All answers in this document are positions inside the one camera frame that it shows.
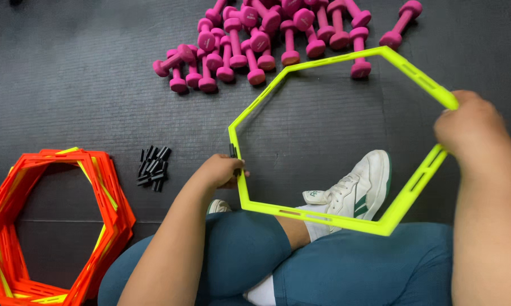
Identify person's right hand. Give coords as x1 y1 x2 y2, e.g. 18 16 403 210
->
433 89 511 171

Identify pile of black clips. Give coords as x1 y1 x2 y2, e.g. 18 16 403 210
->
136 145 172 193

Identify white sock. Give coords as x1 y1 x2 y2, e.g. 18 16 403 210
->
243 274 277 306
296 204 333 243

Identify teal leggings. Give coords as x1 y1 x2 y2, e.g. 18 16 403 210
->
97 211 456 306

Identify black plastic connector clip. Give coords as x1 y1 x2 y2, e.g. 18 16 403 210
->
228 143 242 177

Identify white sneaker with green stripes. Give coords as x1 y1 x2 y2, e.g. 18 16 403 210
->
302 150 393 234
207 199 233 215

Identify heap of pink dumbbells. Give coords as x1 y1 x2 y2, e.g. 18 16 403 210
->
153 0 424 94

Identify neon yellow hexagon ring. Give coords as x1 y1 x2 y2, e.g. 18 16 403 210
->
228 45 460 237

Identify person's left hand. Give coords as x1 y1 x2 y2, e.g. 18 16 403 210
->
194 154 251 190

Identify stack of orange hexagon rings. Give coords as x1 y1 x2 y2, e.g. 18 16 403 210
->
0 146 136 306

